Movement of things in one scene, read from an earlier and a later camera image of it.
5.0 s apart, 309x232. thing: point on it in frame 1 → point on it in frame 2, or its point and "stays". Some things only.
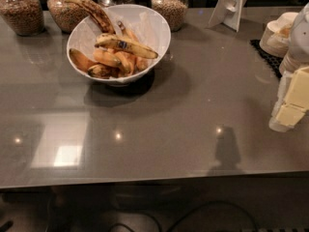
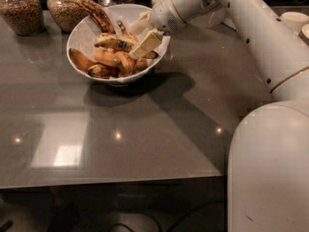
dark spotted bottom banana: x=101 y=71 stays
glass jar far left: x=21 y=9 stays
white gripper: x=299 y=39 → x=164 y=15
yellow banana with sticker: x=118 y=43 stays
